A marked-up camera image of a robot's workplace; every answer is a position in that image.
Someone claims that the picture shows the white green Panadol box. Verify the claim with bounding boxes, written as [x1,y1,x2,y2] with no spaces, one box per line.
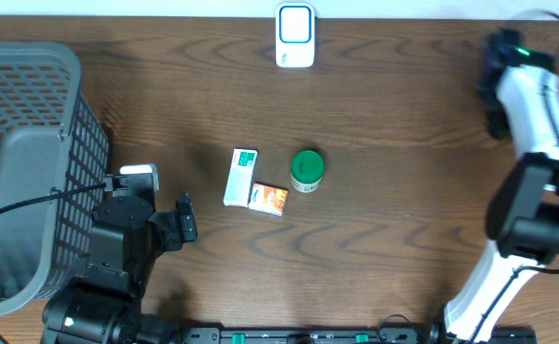
[223,148,258,207]

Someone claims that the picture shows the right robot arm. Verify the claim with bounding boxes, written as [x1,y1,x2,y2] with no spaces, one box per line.
[434,29,559,343]

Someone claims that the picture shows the grey plastic mesh basket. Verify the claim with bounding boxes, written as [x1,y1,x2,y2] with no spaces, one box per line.
[0,42,110,316]

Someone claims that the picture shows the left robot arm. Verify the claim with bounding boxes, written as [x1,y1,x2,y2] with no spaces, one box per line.
[41,193,198,343]

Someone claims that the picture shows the green lid supplement bottle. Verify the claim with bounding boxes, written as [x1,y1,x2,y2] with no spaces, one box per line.
[290,150,325,193]

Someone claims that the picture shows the white barcode scanner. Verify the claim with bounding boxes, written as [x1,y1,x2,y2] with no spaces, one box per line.
[275,2,315,69]

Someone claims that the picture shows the black left camera cable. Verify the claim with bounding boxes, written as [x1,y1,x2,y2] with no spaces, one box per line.
[0,183,108,344]

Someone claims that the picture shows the small orange box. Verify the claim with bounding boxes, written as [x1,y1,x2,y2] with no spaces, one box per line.
[247,183,289,216]

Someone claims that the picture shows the black camera cable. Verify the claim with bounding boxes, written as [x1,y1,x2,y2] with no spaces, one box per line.
[0,183,108,344]
[469,9,559,344]

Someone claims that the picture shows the black right camera cable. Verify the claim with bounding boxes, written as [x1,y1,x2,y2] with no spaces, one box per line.
[469,9,559,344]

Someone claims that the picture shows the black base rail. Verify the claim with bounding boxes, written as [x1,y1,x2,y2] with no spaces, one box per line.
[178,326,539,344]

